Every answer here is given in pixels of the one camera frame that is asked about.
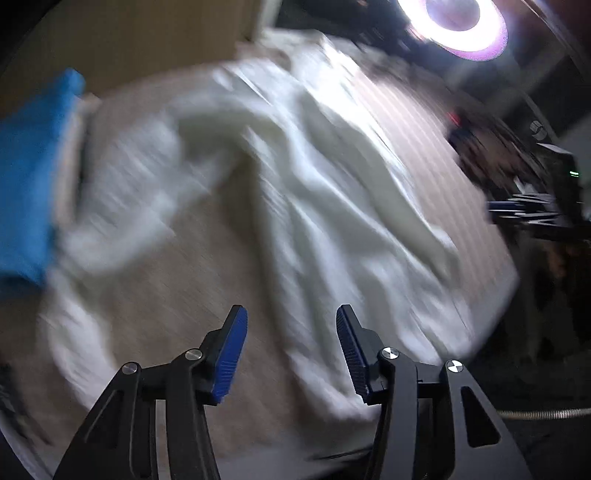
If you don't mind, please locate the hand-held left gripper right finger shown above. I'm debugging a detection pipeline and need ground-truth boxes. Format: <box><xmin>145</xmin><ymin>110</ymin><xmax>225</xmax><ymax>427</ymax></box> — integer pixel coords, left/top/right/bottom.
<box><xmin>335</xmin><ymin>304</ymin><xmax>534</xmax><ymax>480</ymax></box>

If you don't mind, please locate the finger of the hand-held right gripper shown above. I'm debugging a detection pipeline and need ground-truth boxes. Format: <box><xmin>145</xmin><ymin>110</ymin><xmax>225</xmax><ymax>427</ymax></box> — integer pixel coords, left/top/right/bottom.
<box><xmin>488</xmin><ymin>198</ymin><xmax>555</xmax><ymax>210</ymax></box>
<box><xmin>488</xmin><ymin>210</ymin><xmax>561</xmax><ymax>228</ymax></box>

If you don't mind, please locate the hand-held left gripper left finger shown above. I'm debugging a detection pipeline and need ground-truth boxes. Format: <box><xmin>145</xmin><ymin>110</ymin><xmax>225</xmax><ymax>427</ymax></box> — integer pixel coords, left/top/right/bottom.
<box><xmin>53</xmin><ymin>305</ymin><xmax>249</xmax><ymax>480</ymax></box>

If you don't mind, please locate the white shirt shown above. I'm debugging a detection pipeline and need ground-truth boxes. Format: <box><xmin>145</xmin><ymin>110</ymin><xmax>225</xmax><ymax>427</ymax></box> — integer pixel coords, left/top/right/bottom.
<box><xmin>39</xmin><ymin>30</ymin><xmax>520</xmax><ymax>421</ymax></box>

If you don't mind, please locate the brown garment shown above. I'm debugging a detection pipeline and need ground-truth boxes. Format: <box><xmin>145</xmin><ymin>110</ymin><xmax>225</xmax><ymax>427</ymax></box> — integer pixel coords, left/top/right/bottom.
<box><xmin>480</xmin><ymin>134</ymin><xmax>539</xmax><ymax>188</ymax></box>

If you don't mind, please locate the black box with round mark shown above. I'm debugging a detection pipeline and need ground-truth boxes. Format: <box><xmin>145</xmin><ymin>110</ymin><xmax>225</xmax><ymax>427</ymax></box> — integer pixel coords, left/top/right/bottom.
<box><xmin>517</xmin><ymin>106</ymin><xmax>560</xmax><ymax>145</ymax></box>

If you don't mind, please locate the plaid beige mat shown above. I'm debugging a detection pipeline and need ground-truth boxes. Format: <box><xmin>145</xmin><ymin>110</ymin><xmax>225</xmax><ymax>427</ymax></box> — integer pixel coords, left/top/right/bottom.
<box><xmin>0</xmin><ymin>46</ymin><xmax>520</xmax><ymax>467</ymax></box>

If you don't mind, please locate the beige folded cloth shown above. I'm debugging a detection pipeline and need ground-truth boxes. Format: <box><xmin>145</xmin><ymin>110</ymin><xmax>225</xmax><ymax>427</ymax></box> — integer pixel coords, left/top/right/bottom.
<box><xmin>55</xmin><ymin>99</ymin><xmax>100</xmax><ymax>222</ymax></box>

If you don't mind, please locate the blue folded cloth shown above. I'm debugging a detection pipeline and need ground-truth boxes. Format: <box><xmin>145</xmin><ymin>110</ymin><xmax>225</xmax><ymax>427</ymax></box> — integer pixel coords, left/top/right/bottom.
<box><xmin>0</xmin><ymin>68</ymin><xmax>86</xmax><ymax>287</ymax></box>

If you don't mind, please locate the light wooden panel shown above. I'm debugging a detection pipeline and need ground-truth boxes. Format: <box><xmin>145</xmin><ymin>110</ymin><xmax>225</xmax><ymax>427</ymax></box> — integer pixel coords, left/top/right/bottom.
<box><xmin>0</xmin><ymin>0</ymin><xmax>278</xmax><ymax>102</ymax></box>

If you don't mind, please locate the ring light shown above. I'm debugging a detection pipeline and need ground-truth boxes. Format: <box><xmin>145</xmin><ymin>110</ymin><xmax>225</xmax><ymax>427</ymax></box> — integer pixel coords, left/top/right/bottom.
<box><xmin>397</xmin><ymin>0</ymin><xmax>509</xmax><ymax>61</ymax></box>

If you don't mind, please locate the beige braided cable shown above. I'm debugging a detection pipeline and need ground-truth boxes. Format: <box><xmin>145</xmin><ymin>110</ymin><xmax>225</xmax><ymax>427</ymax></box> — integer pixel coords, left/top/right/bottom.
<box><xmin>499</xmin><ymin>407</ymin><xmax>591</xmax><ymax>420</ymax></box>

